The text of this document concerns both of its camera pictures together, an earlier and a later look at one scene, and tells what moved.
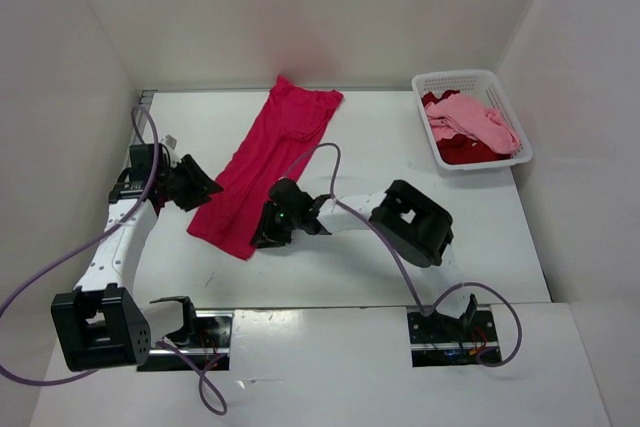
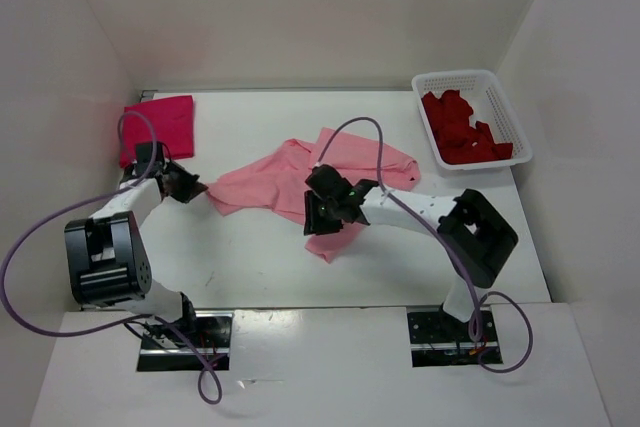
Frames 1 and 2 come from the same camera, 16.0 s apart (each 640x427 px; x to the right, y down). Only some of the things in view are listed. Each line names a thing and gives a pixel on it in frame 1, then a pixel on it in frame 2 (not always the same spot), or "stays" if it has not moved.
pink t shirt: [460, 114] to [271, 181]
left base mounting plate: [211, 349] stays
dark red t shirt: [457, 149] stays
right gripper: [266, 233] to [313, 222]
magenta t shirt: [279, 150] to [167, 120]
